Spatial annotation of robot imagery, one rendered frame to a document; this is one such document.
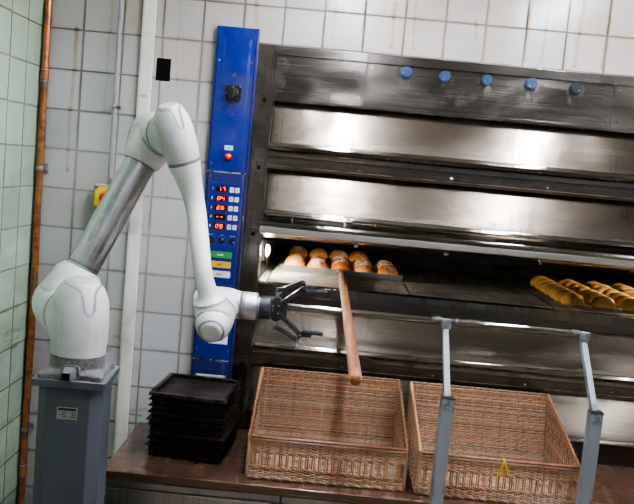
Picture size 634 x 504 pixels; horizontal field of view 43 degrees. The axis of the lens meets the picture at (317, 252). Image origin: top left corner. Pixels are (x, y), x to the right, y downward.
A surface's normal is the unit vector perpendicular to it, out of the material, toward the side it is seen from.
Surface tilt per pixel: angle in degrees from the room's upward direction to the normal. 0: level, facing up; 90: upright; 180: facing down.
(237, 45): 90
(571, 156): 70
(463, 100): 90
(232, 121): 90
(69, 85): 90
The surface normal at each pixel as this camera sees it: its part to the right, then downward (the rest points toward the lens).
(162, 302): -0.03, 0.10
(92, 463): 0.73, 0.14
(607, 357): 0.00, -0.24
